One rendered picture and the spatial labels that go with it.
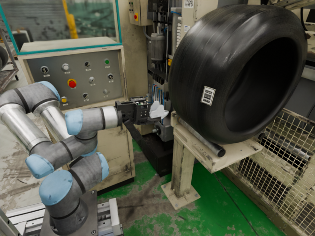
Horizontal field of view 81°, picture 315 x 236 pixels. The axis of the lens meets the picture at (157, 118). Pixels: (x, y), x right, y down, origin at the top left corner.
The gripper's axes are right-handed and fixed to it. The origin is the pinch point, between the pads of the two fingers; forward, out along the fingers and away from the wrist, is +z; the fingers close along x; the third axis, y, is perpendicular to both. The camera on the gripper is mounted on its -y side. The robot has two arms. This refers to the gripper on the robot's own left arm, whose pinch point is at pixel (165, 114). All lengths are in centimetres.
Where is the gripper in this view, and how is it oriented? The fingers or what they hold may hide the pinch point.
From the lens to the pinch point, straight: 73.5
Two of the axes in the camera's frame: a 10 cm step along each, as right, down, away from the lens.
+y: 1.1, -8.7, -4.9
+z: 8.8, -1.4, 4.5
